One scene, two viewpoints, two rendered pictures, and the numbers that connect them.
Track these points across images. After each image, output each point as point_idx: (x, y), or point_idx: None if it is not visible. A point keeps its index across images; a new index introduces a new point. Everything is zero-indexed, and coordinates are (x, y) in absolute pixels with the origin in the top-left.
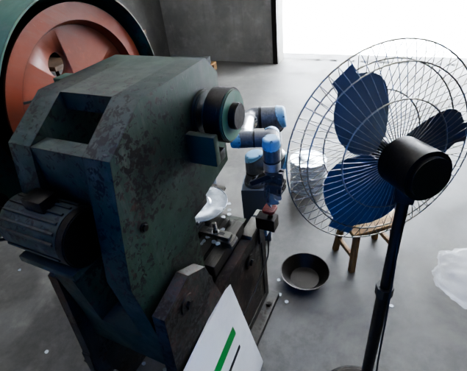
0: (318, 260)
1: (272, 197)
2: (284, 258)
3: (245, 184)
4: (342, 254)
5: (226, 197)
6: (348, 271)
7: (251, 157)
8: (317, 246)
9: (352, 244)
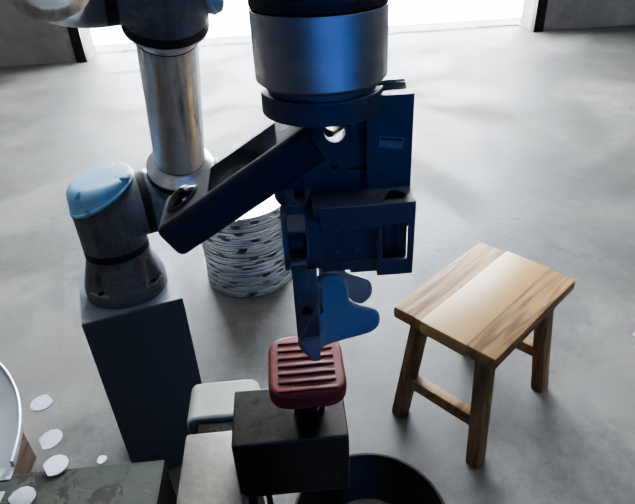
0: (387, 467)
1: (338, 296)
2: (279, 495)
3: (91, 299)
4: (424, 419)
5: (7, 386)
6: (471, 464)
7: (96, 192)
8: (351, 419)
9: (477, 385)
